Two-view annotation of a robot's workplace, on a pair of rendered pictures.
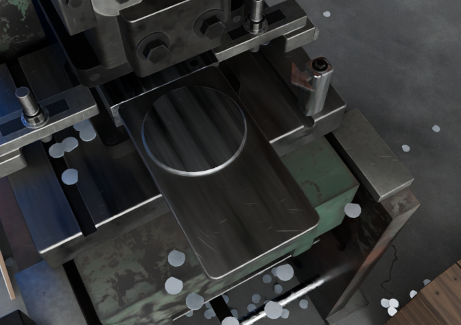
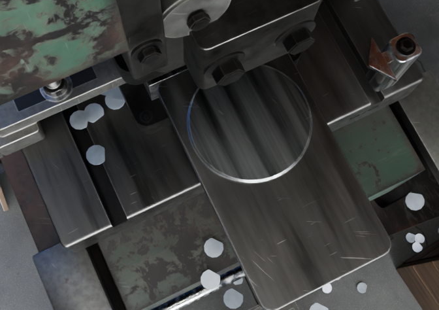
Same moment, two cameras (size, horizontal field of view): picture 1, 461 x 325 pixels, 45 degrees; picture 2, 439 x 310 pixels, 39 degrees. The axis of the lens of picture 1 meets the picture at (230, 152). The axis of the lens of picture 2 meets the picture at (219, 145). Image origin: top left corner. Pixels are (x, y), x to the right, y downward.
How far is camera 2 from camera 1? 0.19 m
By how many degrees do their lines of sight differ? 15
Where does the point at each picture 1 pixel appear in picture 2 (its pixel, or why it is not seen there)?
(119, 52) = (177, 57)
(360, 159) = (428, 137)
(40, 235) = (64, 226)
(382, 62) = not seen: outside the picture
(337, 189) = (398, 174)
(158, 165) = (207, 167)
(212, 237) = (268, 261)
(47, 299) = (70, 287)
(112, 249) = (142, 233)
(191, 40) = (268, 51)
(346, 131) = (414, 101)
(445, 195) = not seen: outside the picture
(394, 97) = not seen: outside the picture
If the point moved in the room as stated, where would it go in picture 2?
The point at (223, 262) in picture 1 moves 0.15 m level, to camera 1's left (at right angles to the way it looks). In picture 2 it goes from (281, 292) to (119, 280)
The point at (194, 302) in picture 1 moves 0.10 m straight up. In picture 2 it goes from (232, 299) to (238, 298)
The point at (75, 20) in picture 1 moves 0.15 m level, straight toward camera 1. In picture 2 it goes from (144, 67) to (217, 301)
